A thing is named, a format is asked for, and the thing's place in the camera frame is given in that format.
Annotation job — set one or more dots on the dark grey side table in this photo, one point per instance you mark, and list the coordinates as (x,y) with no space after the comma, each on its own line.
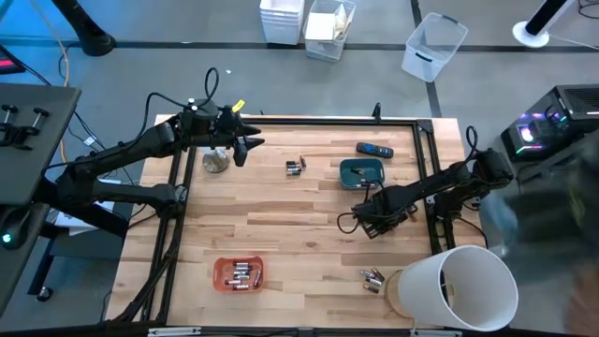
(42,140)

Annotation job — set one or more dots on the black aluminium table frame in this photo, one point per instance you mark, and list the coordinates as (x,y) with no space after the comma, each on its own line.
(327,121)

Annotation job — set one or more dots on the person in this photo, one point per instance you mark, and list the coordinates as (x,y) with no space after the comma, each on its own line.
(552,210)

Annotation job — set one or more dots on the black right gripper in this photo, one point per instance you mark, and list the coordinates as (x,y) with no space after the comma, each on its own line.
(384,206)

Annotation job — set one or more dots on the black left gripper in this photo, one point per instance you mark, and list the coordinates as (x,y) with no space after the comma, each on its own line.
(228,124)

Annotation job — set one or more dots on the black clamps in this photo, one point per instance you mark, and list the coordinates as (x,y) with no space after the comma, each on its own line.
(21,128)

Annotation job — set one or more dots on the black battery white label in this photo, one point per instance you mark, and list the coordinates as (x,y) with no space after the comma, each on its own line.
(239,276)

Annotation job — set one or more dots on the tablet with red screen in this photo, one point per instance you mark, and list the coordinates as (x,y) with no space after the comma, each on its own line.
(9,61)

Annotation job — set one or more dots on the black silver battery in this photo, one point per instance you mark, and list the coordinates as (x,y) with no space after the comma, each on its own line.
(370,288)

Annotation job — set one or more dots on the black device green light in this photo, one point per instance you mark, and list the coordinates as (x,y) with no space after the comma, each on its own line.
(11,229)

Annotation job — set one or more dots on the orange plastic bin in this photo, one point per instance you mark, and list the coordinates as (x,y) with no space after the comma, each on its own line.
(222,273)

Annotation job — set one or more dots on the white tower fan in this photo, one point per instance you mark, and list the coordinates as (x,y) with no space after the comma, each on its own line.
(538,23)

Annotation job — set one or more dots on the yellow tag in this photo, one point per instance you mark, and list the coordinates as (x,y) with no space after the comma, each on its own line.
(238,106)

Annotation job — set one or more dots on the black remote control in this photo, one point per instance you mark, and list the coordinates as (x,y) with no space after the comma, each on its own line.
(374,150)

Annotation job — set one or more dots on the clear plastic tote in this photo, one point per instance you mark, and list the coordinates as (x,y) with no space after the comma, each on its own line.
(435,47)

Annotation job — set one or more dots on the black pole stand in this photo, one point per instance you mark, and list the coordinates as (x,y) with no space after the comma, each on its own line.
(86,28)

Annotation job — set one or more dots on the white stacked bins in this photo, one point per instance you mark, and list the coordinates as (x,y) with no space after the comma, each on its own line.
(282,21)

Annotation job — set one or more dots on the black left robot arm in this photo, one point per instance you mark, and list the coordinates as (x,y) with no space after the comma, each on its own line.
(131,147)

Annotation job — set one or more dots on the clear bin with papers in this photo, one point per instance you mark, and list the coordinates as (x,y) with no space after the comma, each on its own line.
(327,28)

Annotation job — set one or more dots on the brass lamp white bulb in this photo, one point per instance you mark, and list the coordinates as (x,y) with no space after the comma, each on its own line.
(215,161)

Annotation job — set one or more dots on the black curved bracket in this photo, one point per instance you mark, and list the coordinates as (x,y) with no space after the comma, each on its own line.
(376,112)

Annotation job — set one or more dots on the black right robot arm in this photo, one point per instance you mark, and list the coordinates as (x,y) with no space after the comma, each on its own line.
(435,185)

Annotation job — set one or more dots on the computer tower RGB lights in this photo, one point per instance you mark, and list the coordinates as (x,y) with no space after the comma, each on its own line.
(552,121)

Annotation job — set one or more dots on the teal plastic bin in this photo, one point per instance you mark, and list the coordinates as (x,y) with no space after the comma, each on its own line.
(348,180)

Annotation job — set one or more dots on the wooden lamp base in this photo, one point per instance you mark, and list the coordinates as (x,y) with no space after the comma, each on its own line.
(393,295)

